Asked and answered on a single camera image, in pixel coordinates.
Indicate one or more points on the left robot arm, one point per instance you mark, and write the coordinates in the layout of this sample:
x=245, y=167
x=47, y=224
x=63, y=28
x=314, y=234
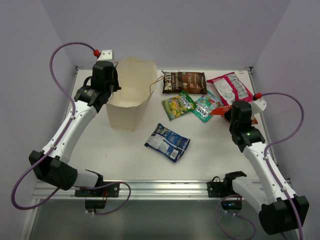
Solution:
x=51, y=164

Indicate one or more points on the right black base bracket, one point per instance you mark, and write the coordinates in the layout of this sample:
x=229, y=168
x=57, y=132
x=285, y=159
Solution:
x=218, y=188

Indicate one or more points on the teal snack bag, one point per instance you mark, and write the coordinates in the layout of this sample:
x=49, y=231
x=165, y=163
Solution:
x=205, y=105

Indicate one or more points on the brown chips bag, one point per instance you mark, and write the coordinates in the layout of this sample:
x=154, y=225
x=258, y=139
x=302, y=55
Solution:
x=188, y=81

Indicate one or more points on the black base bracket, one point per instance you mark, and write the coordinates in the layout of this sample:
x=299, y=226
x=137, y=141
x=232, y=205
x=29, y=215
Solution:
x=96, y=199
x=218, y=188

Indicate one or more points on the red snack bag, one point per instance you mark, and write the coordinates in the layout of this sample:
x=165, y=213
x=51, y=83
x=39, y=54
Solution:
x=221, y=111

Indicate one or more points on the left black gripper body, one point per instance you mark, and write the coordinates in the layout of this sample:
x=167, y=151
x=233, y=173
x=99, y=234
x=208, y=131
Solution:
x=115, y=85

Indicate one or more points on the pink snack bag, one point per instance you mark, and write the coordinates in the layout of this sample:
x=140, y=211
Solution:
x=231, y=89

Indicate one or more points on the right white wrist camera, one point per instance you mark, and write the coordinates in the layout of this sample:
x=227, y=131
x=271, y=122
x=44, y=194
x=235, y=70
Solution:
x=258, y=104

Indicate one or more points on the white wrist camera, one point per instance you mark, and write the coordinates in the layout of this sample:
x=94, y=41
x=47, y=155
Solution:
x=104, y=55
x=258, y=104

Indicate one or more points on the blue snack bag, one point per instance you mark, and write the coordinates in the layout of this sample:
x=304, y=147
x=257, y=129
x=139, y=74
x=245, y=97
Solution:
x=168, y=143

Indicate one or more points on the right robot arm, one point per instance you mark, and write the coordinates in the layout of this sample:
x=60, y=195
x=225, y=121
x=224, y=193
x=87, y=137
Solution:
x=279, y=207

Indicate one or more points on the aluminium mounting rail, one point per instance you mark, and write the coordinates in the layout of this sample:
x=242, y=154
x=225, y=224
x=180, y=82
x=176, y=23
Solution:
x=151, y=190

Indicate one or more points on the left black base bracket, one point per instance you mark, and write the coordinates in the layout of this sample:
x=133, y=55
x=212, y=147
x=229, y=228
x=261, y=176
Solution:
x=96, y=199

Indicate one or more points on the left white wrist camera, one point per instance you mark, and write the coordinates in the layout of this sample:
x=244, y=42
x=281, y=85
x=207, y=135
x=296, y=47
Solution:
x=104, y=55

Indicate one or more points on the green yellow candy bag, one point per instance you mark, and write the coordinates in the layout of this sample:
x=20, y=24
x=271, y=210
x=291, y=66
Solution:
x=178, y=106

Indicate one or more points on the beige paper bag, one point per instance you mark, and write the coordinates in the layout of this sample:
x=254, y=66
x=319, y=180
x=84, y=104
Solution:
x=137, y=79

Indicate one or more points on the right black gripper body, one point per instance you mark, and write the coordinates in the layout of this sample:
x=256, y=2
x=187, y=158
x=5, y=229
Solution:
x=227, y=116

